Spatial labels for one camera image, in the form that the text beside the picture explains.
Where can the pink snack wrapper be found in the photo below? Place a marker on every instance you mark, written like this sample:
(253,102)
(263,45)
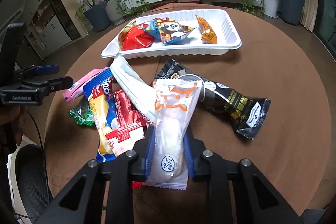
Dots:
(77,89)

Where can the grey chair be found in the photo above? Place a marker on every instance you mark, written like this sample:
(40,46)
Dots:
(31,179)

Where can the red snack bag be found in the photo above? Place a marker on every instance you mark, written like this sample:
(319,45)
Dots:
(134,37)

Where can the black snack package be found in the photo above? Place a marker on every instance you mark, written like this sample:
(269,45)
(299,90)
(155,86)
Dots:
(246,114)

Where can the white grey snack packet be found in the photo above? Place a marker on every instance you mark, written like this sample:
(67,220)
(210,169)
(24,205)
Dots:
(141,95)

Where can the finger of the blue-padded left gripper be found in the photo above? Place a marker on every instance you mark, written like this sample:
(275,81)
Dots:
(61,83)
(37,70)

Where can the dark blue plant pot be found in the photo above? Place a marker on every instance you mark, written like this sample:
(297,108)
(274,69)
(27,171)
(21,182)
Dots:
(98,17)

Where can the white plastic tray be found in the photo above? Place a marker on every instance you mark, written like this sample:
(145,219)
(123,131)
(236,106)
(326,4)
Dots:
(219,20)

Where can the orange snack packet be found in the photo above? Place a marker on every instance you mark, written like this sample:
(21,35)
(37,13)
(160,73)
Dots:
(208,34)

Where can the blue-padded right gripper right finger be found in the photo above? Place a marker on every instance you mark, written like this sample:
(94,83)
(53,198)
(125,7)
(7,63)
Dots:
(193,150)

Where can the blue panda snack bag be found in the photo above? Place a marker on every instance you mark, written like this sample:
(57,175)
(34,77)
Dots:
(168,32)

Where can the red wafer packet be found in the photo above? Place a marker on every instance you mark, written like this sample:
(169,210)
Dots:
(127,114)

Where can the white orange-print snack bag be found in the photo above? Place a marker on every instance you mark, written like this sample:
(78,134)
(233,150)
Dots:
(174,106)

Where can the red white snack packet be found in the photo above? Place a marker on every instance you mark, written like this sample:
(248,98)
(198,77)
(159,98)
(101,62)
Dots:
(123,139)

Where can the blue Tipo biscuit pack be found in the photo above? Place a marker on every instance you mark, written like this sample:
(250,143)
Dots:
(99,93)

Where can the white plant pot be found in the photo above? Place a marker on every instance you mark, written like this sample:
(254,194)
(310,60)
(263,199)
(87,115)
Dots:
(113,11)

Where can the green snack packet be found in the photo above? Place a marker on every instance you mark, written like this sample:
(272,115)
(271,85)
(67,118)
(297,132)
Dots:
(82,113)

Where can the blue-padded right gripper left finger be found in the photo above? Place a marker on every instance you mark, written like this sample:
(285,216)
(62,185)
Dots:
(141,168)

